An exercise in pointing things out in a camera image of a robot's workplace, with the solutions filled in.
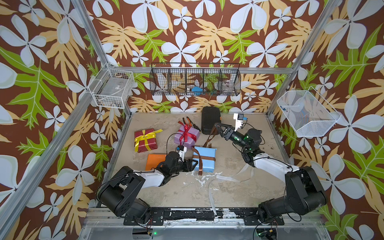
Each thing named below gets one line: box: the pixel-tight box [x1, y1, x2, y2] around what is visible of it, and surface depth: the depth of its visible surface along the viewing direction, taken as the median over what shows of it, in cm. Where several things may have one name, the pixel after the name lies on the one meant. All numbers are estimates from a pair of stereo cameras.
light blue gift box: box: [192, 146, 217, 173], surface depth 89 cm
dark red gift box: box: [134, 128, 158, 153], surface depth 98 cm
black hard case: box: [201, 106, 221, 135], surface depth 116 cm
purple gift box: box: [174, 125, 200, 148], surface depth 99 cm
